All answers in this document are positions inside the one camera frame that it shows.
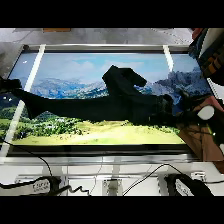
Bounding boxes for brown garment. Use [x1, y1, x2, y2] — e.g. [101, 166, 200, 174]
[175, 96, 224, 163]

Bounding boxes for silver frame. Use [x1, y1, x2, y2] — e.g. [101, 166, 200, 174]
[0, 43, 221, 197]

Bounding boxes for black pants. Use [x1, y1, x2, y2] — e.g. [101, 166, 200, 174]
[14, 64, 176, 127]

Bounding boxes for coiled black cable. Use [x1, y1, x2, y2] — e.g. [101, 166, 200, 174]
[49, 184, 92, 197]

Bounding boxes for heap of clothes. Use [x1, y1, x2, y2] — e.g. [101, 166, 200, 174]
[187, 27, 224, 88]

